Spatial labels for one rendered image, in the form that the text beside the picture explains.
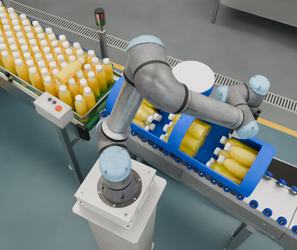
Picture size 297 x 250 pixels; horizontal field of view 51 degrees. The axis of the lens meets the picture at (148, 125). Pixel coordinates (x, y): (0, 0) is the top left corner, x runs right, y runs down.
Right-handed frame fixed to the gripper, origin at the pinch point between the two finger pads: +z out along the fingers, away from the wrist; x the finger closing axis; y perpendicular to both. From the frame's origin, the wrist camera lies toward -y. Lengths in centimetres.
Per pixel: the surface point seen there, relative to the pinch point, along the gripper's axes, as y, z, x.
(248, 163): 13.4, 12.6, -3.3
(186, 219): -4, 129, -4
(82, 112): -81, 29, -18
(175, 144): -21.3, 14.8, -12.9
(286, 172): 45, 114, 73
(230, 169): 7.6, 17.1, -8.2
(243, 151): 8.6, 10.1, -0.1
